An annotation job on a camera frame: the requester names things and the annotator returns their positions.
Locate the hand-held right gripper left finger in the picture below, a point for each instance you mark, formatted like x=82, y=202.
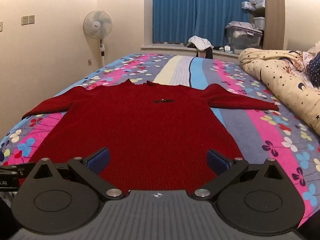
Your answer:
x=98, y=162

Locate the white clothes pile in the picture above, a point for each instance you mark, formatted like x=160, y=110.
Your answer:
x=200, y=42

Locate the dark blue dotted cloth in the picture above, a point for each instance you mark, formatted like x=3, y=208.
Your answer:
x=314, y=70

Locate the clear plastic storage box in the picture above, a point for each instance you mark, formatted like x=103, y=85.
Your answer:
x=243, y=40

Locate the red knit sweater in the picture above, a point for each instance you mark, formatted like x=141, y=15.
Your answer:
x=140, y=130

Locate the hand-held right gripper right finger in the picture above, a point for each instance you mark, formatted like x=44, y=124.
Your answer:
x=217, y=162

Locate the blue curtain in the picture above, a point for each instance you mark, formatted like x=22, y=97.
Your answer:
x=187, y=10

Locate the cream star print quilt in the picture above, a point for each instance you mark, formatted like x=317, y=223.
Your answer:
x=282, y=85

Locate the wooden shelf unit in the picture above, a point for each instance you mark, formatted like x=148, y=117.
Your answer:
x=275, y=10

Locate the floral striped bed sheet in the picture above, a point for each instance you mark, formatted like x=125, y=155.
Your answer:
x=262, y=130

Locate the black garment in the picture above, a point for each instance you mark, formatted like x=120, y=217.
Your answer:
x=206, y=53

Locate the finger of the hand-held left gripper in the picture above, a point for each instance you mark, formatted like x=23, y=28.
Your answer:
x=23, y=170

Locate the stack of white packages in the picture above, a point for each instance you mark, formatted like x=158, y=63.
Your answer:
x=255, y=1

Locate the beige wall switch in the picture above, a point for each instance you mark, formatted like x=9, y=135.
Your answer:
x=31, y=19
x=24, y=20

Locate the white standing fan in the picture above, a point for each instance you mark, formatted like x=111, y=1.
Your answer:
x=97, y=25

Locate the window sill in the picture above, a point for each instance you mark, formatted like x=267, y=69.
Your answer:
x=165, y=47

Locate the white plastic basket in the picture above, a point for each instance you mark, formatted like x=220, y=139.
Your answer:
x=259, y=23

